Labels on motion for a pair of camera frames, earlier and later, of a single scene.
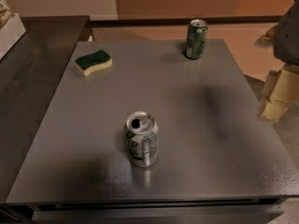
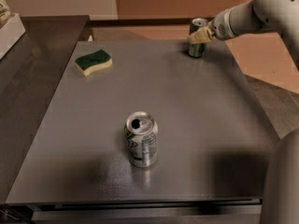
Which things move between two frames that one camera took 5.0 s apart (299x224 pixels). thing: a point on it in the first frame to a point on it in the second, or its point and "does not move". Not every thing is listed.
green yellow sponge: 99,60 does not move
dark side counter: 31,75 does not move
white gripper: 289,39 to 220,28
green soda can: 196,38 does not move
